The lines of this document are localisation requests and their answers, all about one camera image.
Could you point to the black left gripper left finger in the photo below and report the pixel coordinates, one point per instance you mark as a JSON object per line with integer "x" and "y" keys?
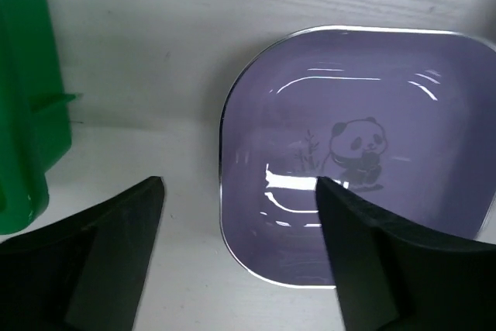
{"x": 84, "y": 272}

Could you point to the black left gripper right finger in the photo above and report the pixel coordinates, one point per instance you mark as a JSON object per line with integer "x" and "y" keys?
{"x": 394, "y": 274}

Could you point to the purple square panda dish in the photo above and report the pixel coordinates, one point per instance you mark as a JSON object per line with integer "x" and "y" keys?
{"x": 404, "y": 118}

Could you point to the green plastic bin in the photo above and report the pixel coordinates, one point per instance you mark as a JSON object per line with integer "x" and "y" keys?
{"x": 35, "y": 125}

